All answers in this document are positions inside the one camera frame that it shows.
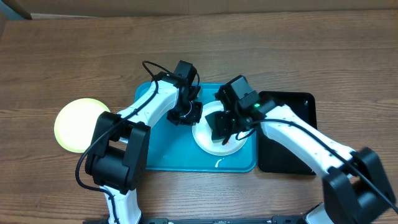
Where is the green yellow sponge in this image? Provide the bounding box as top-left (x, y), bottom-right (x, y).
top-left (204, 111), bottom-right (228, 142)

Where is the white plate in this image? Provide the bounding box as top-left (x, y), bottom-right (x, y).
top-left (192, 101), bottom-right (252, 156)

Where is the yellow-green plate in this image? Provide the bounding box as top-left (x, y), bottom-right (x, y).
top-left (53, 98), bottom-right (110, 153)

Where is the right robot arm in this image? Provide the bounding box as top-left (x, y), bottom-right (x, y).
top-left (206, 98), bottom-right (397, 223)

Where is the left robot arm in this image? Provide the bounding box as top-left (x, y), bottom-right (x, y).
top-left (75, 71), bottom-right (202, 223)

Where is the black rectangular tray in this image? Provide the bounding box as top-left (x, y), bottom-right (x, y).
top-left (257, 91), bottom-right (317, 175)

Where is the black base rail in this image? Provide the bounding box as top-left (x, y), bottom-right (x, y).
top-left (82, 214), bottom-right (312, 224)

